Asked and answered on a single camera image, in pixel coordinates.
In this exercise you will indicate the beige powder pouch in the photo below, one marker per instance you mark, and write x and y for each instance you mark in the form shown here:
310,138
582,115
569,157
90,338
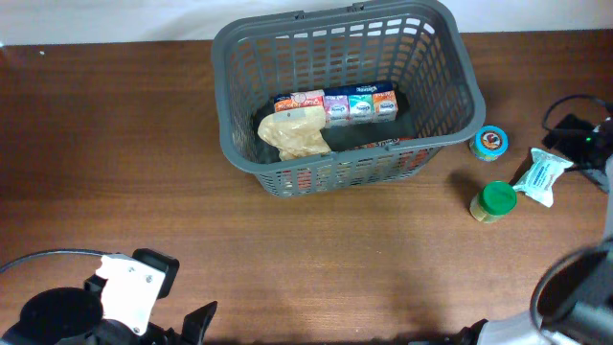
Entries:
296,133

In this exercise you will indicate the light green wipes packet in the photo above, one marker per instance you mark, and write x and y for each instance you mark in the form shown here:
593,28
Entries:
537,182

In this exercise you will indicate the blue rooster tin can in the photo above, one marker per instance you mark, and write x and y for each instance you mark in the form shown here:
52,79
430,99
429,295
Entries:
489,143

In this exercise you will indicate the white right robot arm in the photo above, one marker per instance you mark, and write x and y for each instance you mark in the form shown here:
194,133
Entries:
572,302

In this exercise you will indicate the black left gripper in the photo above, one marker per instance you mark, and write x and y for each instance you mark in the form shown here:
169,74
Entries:
194,325

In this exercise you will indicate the Kleenex tissue multipack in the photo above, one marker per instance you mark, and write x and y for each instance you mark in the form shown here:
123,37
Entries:
349,105

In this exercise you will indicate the grey plastic shopping basket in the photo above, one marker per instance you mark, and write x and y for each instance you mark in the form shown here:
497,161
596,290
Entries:
415,45

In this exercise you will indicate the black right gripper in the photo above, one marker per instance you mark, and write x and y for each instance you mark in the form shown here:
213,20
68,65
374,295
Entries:
566,136

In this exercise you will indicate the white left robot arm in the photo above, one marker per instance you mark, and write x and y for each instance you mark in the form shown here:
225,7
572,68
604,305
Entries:
73,316

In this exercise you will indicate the green lid glass jar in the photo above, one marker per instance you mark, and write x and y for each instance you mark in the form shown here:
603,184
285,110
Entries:
493,202

